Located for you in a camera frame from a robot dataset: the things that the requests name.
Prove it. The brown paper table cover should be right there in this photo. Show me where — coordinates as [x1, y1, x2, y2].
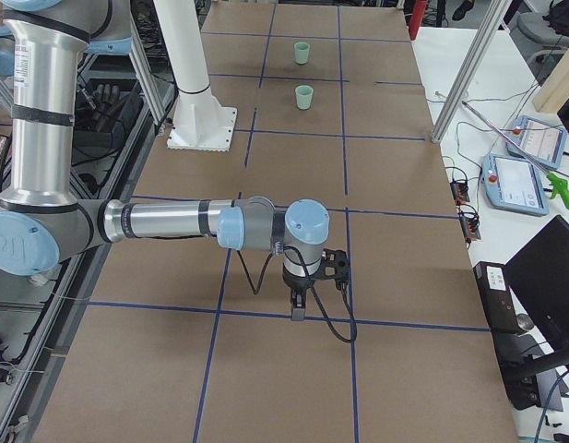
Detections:
[33, 2, 516, 442]

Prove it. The aluminium frame post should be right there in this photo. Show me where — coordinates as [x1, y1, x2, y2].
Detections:
[431, 0, 512, 143]

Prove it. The black orange connector block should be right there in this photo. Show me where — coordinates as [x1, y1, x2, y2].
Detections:
[449, 166, 469, 206]
[457, 204, 481, 245]

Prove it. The far black orange connector block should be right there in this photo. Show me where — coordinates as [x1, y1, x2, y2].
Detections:
[449, 166, 469, 206]

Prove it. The red fire extinguisher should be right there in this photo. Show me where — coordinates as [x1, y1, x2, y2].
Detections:
[408, 0, 428, 42]

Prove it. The near black orange connector block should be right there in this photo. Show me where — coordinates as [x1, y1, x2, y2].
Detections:
[457, 204, 481, 245]

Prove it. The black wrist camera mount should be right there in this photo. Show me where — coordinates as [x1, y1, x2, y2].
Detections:
[314, 249, 350, 292]

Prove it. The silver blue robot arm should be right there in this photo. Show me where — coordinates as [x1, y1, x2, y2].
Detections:
[0, 1, 329, 321]

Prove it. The thin metal rod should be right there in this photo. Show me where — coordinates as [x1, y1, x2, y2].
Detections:
[460, 100, 554, 176]

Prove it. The far teach pendant tablet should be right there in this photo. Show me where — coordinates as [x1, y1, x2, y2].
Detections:
[505, 115, 567, 170]

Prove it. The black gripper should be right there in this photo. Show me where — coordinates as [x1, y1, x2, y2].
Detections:
[283, 269, 316, 321]

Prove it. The green plastic spray gun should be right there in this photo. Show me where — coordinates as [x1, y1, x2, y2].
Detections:
[546, 172, 569, 210]

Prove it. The grey office chair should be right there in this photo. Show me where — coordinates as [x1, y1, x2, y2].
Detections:
[516, 1, 569, 65]

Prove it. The wooden board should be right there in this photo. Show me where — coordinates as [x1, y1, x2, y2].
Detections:
[532, 48, 569, 114]

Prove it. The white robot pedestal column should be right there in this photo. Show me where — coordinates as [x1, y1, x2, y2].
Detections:
[154, 0, 237, 151]

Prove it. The teach pendant tablet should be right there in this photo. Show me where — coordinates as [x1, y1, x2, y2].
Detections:
[505, 115, 567, 170]
[481, 154, 550, 216]

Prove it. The black monitor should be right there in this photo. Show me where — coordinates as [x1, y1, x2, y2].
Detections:
[504, 215, 569, 350]

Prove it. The near teach pendant tablet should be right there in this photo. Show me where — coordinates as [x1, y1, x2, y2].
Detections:
[481, 154, 550, 216]

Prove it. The black box with label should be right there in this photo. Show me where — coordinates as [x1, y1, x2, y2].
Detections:
[473, 261, 523, 335]

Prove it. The mint green cup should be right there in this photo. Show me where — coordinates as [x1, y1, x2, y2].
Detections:
[294, 42, 311, 65]
[295, 85, 314, 110]

